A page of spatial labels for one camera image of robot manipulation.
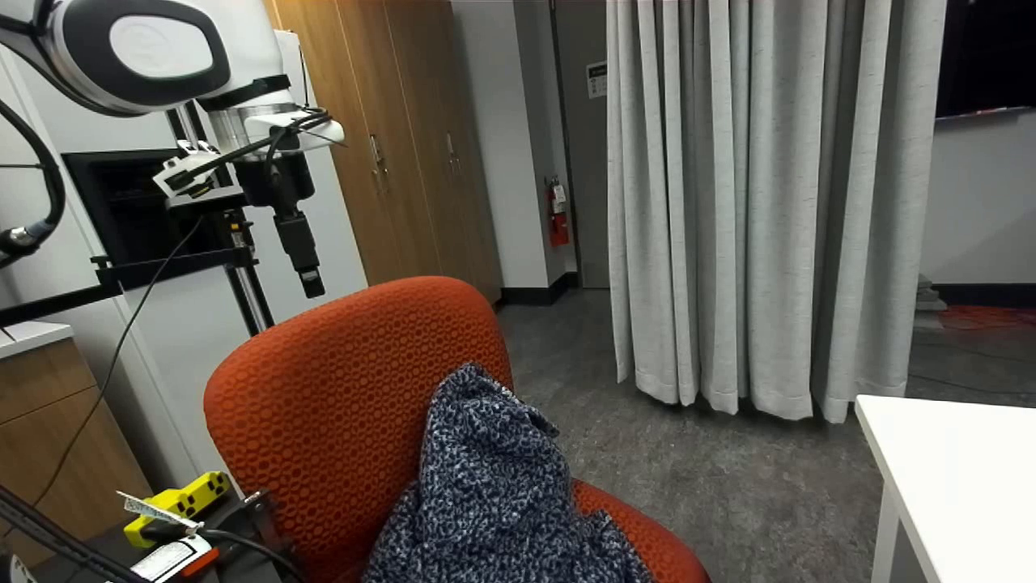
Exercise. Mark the navy white speckled fleece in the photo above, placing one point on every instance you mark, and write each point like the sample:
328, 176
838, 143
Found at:
491, 486

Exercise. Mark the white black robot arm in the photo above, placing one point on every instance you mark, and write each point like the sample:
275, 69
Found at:
148, 50

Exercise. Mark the red fire extinguisher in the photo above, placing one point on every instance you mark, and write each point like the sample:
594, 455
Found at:
557, 221

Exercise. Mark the tall wooden closet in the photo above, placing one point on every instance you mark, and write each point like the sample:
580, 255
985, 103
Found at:
399, 130

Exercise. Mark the grey curtain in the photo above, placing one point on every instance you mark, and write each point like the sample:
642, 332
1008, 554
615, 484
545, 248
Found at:
754, 196

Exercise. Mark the white cabinet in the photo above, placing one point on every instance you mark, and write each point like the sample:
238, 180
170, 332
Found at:
183, 344

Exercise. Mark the yellow black tool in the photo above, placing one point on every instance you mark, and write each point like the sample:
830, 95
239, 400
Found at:
179, 506

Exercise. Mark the white table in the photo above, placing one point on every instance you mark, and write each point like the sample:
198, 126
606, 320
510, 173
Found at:
958, 472

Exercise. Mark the low wooden cabinet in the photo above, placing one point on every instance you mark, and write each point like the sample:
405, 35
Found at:
48, 431

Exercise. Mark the white wall control panel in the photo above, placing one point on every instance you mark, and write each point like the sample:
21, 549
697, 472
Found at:
595, 77

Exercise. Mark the silver stereo camera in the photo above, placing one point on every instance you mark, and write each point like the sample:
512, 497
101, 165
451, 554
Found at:
194, 180

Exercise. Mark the black wall screen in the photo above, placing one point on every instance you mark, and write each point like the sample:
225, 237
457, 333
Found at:
989, 52

